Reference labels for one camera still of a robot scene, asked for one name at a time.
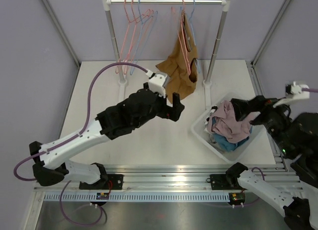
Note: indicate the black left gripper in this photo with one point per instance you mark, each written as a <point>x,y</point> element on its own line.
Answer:
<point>172,113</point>

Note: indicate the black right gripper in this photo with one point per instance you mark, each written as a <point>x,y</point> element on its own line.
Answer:
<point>242,108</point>

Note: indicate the pink tank top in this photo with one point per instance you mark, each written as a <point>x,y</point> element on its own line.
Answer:
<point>227,126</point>

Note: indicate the black white striped tank top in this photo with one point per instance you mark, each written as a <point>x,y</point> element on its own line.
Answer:
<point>210,120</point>

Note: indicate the blue tank top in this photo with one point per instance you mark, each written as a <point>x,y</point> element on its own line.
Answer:
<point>226,145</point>

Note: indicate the brown tank top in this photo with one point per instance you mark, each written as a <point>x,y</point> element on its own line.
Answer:
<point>180,82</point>

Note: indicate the light blue hanger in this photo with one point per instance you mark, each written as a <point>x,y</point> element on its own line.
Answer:
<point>144,23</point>

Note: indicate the grey tank top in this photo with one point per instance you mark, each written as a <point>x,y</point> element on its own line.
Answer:
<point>213,142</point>

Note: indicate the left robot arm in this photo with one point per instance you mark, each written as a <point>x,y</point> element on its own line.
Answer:
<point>52,160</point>

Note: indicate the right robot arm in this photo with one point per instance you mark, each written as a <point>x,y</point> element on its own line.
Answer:
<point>297,140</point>

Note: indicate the white plastic laundry basket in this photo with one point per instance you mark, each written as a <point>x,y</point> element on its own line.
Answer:
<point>257,134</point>

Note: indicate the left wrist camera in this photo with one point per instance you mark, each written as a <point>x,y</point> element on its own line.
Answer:
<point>158,82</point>

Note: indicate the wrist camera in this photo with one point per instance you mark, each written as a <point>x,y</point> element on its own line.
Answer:
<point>293,93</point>
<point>158,82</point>

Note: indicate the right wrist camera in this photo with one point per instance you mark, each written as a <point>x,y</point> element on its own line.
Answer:
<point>293,93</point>

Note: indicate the aluminium rail base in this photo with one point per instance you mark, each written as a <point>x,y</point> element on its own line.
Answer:
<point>177,178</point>

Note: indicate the white cable duct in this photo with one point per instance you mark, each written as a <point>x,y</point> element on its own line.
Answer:
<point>138,197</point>

